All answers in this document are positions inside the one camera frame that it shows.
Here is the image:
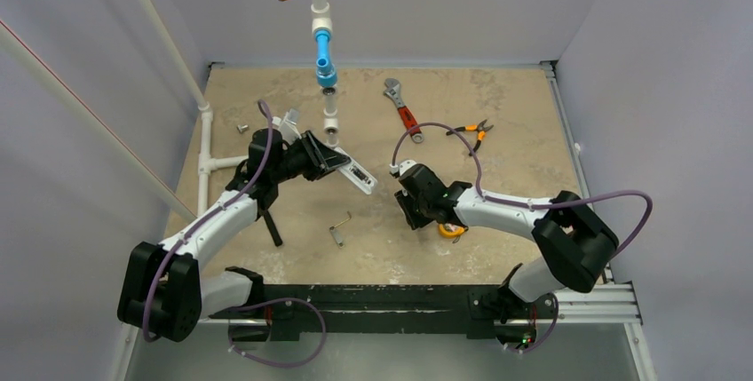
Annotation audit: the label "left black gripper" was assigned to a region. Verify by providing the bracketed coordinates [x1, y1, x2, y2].
[271, 131, 349, 185]

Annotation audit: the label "white remote control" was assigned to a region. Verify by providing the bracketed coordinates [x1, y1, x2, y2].
[337, 155, 378, 195]

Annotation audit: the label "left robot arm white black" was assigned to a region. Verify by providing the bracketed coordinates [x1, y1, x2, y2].
[116, 129, 352, 342]

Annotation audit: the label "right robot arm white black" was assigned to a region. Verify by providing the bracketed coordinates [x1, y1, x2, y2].
[391, 160, 619, 316]

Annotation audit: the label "yellow tape measure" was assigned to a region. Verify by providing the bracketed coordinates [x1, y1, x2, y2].
[438, 223, 468, 243]

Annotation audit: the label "silver hex key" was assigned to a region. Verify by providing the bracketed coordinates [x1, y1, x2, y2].
[329, 211, 353, 249]

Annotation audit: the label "white pvc pipe assembly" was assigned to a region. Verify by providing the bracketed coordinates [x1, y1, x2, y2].
[197, 0, 339, 215]

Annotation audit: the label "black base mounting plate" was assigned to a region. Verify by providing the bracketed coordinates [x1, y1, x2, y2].
[205, 284, 558, 345]

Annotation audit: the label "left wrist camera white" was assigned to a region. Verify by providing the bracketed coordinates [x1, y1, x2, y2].
[273, 108, 301, 145]

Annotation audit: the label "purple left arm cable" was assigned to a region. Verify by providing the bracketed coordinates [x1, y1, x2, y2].
[140, 99, 327, 369]

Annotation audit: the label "black handled hammer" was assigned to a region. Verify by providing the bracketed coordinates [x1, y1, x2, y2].
[262, 211, 284, 248]

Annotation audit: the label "red handled adjustable wrench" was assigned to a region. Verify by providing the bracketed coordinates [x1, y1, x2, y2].
[383, 78, 424, 144]

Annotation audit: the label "orange handled pliers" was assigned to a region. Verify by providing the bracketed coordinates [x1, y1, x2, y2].
[445, 118, 495, 158]

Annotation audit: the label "aluminium frame rail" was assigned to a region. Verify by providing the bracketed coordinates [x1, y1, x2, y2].
[555, 283, 642, 324]

